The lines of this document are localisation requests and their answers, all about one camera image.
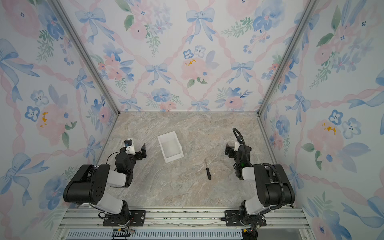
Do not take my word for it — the black handled screwdriver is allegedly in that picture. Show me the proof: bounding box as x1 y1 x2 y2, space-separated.
205 159 212 181

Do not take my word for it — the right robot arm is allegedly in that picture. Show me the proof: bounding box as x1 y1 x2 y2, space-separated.
222 142 295 228

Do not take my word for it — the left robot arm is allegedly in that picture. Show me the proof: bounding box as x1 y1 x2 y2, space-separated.
63 139 147 229

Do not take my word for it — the white plastic bin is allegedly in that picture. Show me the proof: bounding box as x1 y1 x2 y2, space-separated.
158 131 184 163

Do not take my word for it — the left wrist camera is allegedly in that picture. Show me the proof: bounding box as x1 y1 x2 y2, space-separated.
125 140 137 155

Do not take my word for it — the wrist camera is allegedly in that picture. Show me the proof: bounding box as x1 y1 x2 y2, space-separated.
125 140 137 155
234 141 241 152

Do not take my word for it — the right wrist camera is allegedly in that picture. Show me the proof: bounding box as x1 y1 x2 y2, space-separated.
234 141 241 152

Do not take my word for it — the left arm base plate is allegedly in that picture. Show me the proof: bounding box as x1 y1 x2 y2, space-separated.
103 210 147 227

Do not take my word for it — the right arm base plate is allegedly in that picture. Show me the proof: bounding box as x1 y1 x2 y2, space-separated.
221 210 267 228

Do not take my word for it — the black corrugated cable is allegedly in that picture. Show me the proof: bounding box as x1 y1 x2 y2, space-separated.
232 127 285 211

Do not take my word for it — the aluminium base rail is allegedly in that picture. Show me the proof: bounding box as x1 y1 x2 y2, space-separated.
59 206 310 229

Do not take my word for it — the left aluminium corner post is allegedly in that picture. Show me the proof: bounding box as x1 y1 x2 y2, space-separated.
48 0 121 116

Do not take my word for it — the aluminium corner post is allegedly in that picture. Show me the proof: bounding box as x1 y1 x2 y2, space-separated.
48 0 121 116
257 0 318 119

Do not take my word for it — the right aluminium corner post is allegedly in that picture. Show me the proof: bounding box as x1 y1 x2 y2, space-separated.
257 0 318 119

